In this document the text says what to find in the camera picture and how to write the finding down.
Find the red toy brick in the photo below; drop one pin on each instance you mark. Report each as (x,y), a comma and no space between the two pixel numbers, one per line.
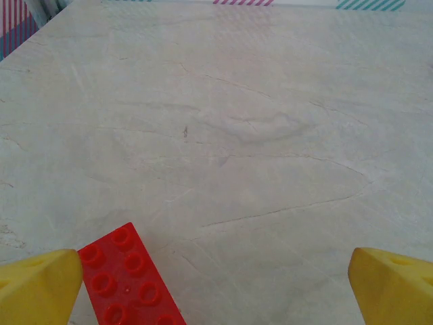
(125,287)

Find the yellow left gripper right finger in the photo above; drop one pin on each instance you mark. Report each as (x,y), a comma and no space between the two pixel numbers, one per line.
(395,291)

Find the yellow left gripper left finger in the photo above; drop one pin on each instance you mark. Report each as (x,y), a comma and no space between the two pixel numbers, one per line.
(37,287)

